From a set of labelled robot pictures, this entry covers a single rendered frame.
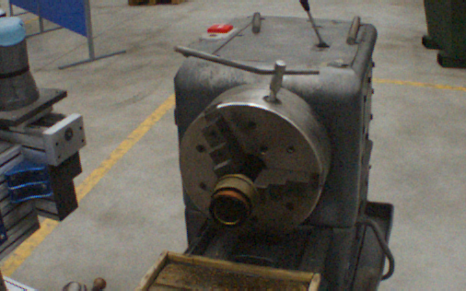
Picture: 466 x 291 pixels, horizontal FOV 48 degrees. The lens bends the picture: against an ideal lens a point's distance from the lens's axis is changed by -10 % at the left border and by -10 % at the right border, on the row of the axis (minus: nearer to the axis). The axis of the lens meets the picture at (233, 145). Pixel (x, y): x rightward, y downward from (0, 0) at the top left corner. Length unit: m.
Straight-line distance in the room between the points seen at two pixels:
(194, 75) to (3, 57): 0.52
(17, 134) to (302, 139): 0.76
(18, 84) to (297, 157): 0.76
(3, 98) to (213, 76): 0.57
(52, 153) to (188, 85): 0.39
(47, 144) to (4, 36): 0.31
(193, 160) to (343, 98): 0.35
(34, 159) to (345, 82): 0.81
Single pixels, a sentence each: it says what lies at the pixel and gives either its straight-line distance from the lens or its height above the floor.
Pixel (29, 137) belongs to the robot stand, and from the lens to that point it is 1.49.
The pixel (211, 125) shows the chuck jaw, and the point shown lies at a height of 1.20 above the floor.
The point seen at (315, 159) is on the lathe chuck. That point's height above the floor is 1.13.
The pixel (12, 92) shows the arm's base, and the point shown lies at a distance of 1.52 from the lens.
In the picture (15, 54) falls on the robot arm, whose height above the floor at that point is 1.31.
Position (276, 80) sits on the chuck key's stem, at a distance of 1.15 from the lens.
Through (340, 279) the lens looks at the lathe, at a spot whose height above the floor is 0.70.
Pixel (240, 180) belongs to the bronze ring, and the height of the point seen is 1.12.
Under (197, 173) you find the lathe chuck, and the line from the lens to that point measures 1.25.
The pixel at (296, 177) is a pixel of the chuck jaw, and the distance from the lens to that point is 1.16.
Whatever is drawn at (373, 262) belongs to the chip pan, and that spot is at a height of 0.54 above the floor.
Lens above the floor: 1.65
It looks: 25 degrees down
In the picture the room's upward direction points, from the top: 3 degrees counter-clockwise
